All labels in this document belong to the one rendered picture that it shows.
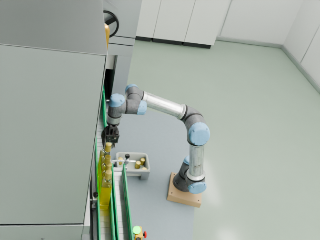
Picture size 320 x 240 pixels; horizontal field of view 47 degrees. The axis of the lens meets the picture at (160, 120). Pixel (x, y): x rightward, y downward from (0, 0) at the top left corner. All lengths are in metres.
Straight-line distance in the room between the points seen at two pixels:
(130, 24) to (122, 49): 0.21
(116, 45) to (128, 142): 0.73
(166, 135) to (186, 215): 0.78
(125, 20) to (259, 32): 4.51
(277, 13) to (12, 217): 6.09
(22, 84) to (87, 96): 0.17
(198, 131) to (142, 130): 1.01
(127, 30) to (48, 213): 1.68
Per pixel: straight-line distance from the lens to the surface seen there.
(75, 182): 1.29
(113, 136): 1.94
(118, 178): 2.34
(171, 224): 2.36
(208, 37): 6.14
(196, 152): 2.11
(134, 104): 1.86
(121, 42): 2.79
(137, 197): 2.43
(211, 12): 5.96
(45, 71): 1.01
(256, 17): 6.81
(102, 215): 2.15
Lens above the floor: 2.60
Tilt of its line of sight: 37 degrees down
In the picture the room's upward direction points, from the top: 15 degrees clockwise
